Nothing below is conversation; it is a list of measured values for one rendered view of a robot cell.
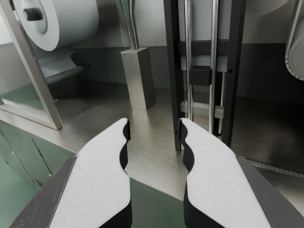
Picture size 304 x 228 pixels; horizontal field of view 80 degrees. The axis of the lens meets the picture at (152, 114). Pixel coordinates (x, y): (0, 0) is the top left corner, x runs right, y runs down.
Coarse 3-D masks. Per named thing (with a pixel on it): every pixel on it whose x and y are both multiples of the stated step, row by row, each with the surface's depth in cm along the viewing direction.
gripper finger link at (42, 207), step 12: (60, 168) 8; (72, 168) 8; (48, 180) 8; (60, 180) 8; (48, 192) 7; (60, 192) 7; (36, 204) 7; (48, 204) 7; (24, 216) 6; (36, 216) 6; (48, 216) 6
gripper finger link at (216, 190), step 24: (192, 144) 10; (216, 144) 10; (192, 168) 8; (216, 168) 8; (240, 168) 8; (192, 192) 7; (216, 192) 7; (240, 192) 7; (192, 216) 7; (216, 216) 6; (240, 216) 6; (264, 216) 6
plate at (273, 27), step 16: (144, 0) 89; (160, 0) 85; (16, 16) 154; (144, 16) 93; (160, 16) 89; (256, 16) 69; (272, 16) 67; (288, 16) 64; (144, 32) 97; (160, 32) 93; (256, 32) 71; (272, 32) 69
